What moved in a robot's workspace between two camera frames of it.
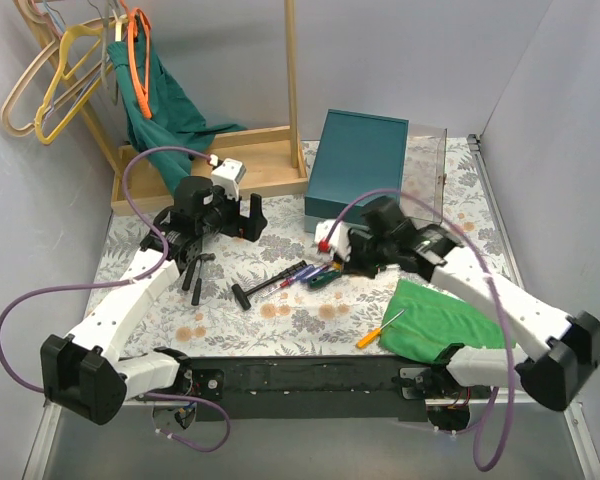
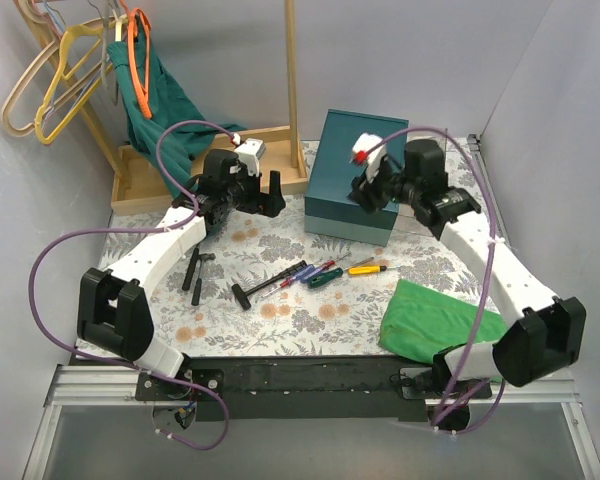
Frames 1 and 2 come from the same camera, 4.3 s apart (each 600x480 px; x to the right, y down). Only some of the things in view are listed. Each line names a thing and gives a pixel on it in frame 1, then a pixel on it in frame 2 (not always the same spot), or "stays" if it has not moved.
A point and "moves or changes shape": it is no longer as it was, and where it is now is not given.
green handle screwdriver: x=320 y=279 stays
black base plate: x=313 y=388 stays
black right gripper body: x=355 y=251 -> x=372 y=185
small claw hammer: x=198 y=281 stays
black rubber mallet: x=242 y=295 stays
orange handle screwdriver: x=373 y=335 moves or changes shape
